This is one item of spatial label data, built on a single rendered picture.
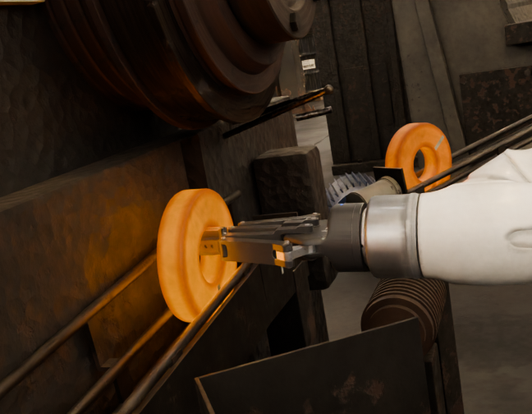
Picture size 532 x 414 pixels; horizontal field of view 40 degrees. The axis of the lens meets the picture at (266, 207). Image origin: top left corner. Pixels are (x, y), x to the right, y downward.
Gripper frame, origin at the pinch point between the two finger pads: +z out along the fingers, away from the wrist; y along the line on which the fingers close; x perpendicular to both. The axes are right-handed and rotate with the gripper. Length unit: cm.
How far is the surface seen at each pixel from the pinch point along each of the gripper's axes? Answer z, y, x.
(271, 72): -3.8, 22.5, 17.3
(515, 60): -32, 282, -4
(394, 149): -13, 59, -1
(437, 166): -20, 66, -6
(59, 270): 7.1, -17.2, 2.6
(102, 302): 5.5, -13.4, -2.3
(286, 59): 264, 867, -15
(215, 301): -2.8, -3.8, -6.1
